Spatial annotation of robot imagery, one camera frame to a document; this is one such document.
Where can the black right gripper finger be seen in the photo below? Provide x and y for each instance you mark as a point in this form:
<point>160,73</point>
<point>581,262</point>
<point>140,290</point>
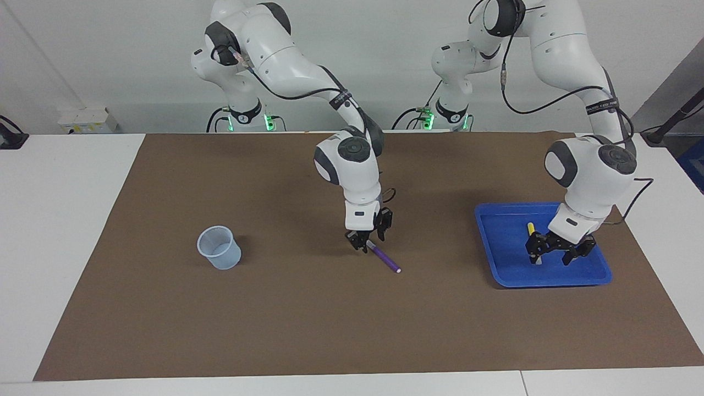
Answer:
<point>387,225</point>
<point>357,241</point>

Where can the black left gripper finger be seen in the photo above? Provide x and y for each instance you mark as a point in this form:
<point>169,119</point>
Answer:
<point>536,247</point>
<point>580,250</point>

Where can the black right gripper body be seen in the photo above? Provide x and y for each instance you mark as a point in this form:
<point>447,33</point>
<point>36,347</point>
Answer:
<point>377,223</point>

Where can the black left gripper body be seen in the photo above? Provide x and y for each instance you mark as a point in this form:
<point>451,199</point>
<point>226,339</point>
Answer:
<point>564,241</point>

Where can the yellow pen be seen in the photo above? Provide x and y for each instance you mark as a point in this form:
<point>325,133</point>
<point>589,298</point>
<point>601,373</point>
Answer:
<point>531,228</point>

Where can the purple pen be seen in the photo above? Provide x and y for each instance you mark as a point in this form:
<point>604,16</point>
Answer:
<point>385,260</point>

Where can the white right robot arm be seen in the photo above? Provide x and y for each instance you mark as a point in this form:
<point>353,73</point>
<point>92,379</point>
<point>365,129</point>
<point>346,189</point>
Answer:
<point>286,60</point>

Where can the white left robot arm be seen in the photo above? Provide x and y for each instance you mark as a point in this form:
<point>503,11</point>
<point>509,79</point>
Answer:
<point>591,170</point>

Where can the blue plastic tray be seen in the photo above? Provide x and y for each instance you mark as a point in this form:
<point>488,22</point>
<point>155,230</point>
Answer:
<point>506,258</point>

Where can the brown table mat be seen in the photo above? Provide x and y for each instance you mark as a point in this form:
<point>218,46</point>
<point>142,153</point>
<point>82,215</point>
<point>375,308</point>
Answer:
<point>341,319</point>

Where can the translucent plastic cup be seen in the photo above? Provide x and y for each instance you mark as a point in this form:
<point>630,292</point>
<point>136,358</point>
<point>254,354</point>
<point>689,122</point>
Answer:
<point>221,254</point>

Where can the blue box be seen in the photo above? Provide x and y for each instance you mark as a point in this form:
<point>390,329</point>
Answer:
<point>694,165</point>

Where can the black stand leg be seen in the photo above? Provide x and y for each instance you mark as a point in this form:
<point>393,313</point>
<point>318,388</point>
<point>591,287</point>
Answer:
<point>674,120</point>

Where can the black table clamp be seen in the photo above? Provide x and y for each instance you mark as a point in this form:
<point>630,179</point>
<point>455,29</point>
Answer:
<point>11,137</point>

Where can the white wall socket box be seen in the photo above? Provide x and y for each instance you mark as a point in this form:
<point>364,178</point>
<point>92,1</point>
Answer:
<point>88,120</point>

